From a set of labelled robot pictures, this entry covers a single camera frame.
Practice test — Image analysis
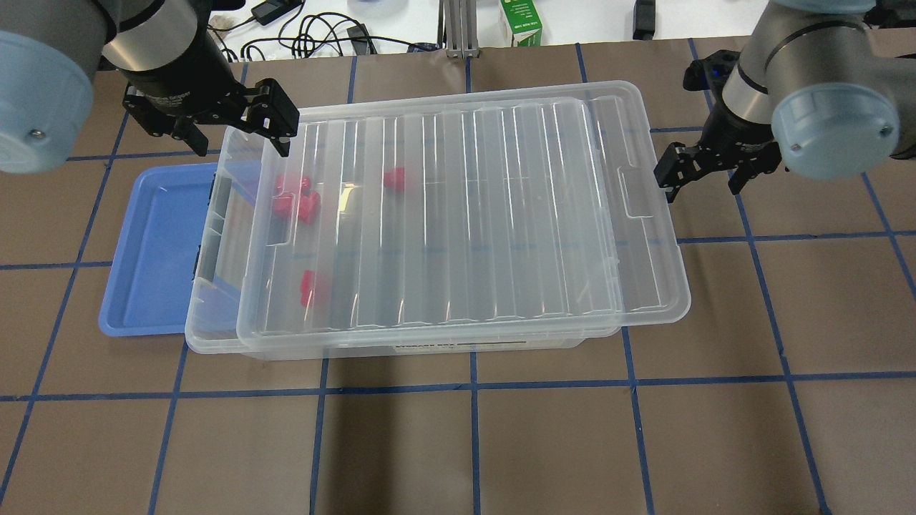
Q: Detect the aluminium frame post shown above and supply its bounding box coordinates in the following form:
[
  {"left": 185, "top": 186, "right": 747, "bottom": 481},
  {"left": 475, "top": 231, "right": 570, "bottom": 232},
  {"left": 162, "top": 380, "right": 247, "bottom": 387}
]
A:
[{"left": 437, "top": 0, "right": 480, "bottom": 59}]

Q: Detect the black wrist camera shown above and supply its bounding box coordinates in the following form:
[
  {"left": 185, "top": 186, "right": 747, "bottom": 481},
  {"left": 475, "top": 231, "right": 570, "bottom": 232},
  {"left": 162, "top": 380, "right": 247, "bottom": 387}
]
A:
[{"left": 683, "top": 49, "right": 740, "bottom": 94}]

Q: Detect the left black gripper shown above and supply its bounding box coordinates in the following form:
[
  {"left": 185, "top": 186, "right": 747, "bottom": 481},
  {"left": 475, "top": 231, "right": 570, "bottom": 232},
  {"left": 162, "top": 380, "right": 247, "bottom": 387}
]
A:
[{"left": 114, "top": 29, "right": 300, "bottom": 159}]

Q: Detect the lone red block in box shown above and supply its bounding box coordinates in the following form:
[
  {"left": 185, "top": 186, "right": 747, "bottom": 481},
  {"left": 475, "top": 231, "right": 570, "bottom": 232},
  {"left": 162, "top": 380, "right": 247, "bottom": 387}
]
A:
[{"left": 382, "top": 167, "right": 406, "bottom": 192}]

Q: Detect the blue plastic tray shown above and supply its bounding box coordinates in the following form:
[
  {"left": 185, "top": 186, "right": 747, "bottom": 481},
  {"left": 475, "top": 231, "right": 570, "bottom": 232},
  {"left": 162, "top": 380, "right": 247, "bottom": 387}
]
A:
[{"left": 98, "top": 161, "right": 260, "bottom": 348}]

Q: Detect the green white carton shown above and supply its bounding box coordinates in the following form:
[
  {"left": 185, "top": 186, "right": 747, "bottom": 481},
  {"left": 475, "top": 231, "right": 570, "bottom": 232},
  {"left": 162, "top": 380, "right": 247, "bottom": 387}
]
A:
[{"left": 498, "top": 0, "right": 544, "bottom": 48}]

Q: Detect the clear plastic storage box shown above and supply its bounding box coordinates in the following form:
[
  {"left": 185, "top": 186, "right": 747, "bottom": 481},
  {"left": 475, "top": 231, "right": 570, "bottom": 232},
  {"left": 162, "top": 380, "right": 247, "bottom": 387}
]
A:
[{"left": 186, "top": 99, "right": 623, "bottom": 360}]

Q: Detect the black power adapter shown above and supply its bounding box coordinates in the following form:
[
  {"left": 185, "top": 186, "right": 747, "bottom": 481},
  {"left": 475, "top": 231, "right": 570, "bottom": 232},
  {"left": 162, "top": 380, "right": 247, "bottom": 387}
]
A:
[{"left": 250, "top": 0, "right": 304, "bottom": 26}]

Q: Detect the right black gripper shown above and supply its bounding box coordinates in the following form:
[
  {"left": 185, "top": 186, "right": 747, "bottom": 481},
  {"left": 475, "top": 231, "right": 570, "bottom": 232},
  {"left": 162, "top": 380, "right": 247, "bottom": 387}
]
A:
[{"left": 654, "top": 104, "right": 782, "bottom": 205}]

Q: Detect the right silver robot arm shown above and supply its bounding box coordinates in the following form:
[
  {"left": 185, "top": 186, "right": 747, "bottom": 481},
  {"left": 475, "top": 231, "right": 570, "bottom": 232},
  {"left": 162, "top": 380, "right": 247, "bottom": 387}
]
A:
[{"left": 654, "top": 1, "right": 915, "bottom": 202}]

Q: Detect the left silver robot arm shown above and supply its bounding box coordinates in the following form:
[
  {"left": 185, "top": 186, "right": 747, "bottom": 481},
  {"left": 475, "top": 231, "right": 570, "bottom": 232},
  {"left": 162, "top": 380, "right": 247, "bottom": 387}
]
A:
[{"left": 1, "top": 1, "right": 300, "bottom": 174}]

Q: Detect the clear plastic box lid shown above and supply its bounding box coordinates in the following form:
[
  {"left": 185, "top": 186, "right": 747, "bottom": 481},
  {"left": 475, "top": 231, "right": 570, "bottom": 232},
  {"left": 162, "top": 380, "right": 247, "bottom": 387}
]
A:
[{"left": 238, "top": 81, "right": 691, "bottom": 350}]

